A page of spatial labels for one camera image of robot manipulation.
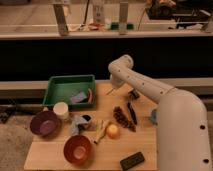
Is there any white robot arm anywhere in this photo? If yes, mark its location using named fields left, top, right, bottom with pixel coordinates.
left=108, top=55, right=213, bottom=171

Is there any red-brown bowl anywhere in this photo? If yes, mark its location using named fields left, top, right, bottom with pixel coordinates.
left=63, top=135, right=92, bottom=165

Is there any purple bowl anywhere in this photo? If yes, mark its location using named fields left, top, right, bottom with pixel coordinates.
left=30, top=111, right=60, bottom=136

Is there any red item in tray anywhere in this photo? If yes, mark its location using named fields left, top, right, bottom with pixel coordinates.
left=88, top=88, right=93, bottom=103

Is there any blue sponge in tray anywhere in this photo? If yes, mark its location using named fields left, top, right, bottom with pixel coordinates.
left=70, top=92, right=87, bottom=104

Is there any green plastic tray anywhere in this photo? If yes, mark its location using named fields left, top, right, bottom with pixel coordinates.
left=43, top=75, right=95, bottom=109

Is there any wooden board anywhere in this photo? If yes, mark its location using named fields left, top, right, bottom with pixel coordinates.
left=23, top=82, right=159, bottom=171

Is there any yellow banana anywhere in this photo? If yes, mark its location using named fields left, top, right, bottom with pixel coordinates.
left=94, top=120, right=109, bottom=144

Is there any yellow-red apple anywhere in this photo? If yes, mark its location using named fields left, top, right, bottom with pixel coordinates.
left=106, top=124, right=120, bottom=139

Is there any white paper cup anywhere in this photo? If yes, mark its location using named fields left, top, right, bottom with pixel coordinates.
left=53, top=102, right=69, bottom=120

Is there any blue plastic cup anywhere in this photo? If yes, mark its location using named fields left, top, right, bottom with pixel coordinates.
left=150, top=109, right=157, bottom=125

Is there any white bottle on shelf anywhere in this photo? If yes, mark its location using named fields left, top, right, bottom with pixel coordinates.
left=93, top=0, right=105, bottom=24

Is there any black rectangular remote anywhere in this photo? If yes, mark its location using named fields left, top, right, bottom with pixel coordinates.
left=120, top=152, right=145, bottom=171

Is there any black machine on shelf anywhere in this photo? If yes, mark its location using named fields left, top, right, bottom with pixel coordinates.
left=146, top=0, right=213, bottom=20

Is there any black handled brush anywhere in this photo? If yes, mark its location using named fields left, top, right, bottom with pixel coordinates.
left=127, top=89, right=140, bottom=124

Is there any grey metal post left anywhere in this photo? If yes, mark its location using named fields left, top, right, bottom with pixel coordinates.
left=53, top=4, right=68, bottom=36

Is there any grey metal post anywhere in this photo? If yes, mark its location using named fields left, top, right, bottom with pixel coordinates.
left=53, top=4, right=68, bottom=36
left=119, top=1, right=128, bottom=35

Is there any grey metal post right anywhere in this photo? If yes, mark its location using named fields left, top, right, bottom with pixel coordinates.
left=119, top=1, right=128, bottom=35

